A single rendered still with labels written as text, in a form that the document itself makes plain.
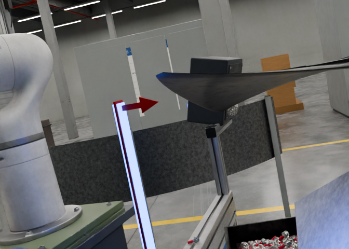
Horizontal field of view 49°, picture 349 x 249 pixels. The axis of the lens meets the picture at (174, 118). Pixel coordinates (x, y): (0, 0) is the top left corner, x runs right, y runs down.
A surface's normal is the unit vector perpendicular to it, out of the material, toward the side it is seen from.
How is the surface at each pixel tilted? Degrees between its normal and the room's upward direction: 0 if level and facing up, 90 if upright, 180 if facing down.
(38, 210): 87
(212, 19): 90
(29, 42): 58
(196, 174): 90
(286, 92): 90
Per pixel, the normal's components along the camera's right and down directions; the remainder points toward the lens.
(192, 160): 0.27, 0.05
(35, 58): 0.63, -0.11
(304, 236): -0.88, -0.38
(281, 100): -0.21, 0.14
